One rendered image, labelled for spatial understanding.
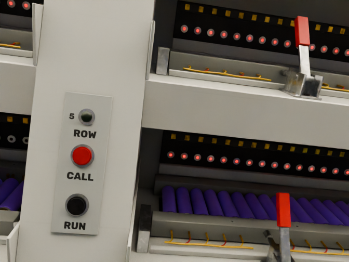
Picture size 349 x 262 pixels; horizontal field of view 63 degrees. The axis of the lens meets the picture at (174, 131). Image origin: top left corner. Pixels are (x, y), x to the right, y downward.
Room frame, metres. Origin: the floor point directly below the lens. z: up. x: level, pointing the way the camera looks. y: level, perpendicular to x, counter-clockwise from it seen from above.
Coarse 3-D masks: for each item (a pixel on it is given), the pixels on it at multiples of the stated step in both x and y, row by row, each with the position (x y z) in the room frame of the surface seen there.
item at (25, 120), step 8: (0, 112) 0.39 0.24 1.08; (0, 120) 0.39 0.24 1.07; (8, 120) 0.39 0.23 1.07; (16, 120) 0.40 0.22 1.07; (24, 120) 0.39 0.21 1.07; (0, 128) 0.40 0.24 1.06; (8, 128) 0.40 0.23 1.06; (16, 128) 0.40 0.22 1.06; (24, 128) 0.40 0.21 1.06; (0, 136) 0.40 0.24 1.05; (16, 136) 0.40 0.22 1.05; (24, 136) 0.41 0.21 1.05; (0, 144) 0.41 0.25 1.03; (8, 144) 0.41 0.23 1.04; (16, 144) 0.41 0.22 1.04; (24, 144) 0.41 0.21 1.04
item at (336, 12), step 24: (168, 0) 0.46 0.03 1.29; (192, 0) 0.46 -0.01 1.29; (216, 0) 0.46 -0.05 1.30; (240, 0) 0.47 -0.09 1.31; (264, 0) 0.47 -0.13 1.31; (288, 0) 0.48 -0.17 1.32; (312, 0) 0.48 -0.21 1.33; (336, 0) 0.48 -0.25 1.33; (168, 24) 0.46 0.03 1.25; (336, 24) 0.49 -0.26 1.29; (144, 144) 0.45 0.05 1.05; (144, 168) 0.45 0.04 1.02
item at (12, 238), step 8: (0, 152) 0.40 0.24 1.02; (8, 152) 0.40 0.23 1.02; (16, 152) 0.41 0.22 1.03; (24, 152) 0.41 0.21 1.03; (16, 160) 0.41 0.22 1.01; (24, 160) 0.41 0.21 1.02; (16, 224) 0.28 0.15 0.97; (16, 232) 0.24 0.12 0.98; (8, 240) 0.23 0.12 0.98; (16, 240) 0.24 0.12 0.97; (0, 248) 0.28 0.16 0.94; (8, 248) 0.23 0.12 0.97; (16, 248) 0.24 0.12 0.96; (0, 256) 0.27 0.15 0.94; (8, 256) 0.23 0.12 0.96
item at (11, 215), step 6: (0, 210) 0.30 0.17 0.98; (0, 216) 0.29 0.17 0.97; (6, 216) 0.29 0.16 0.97; (12, 216) 0.29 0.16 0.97; (0, 222) 0.29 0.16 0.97; (6, 222) 0.29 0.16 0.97; (12, 222) 0.29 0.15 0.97; (0, 228) 0.29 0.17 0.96; (6, 228) 0.29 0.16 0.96; (12, 228) 0.29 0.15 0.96; (0, 234) 0.29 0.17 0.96; (6, 234) 0.29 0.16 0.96
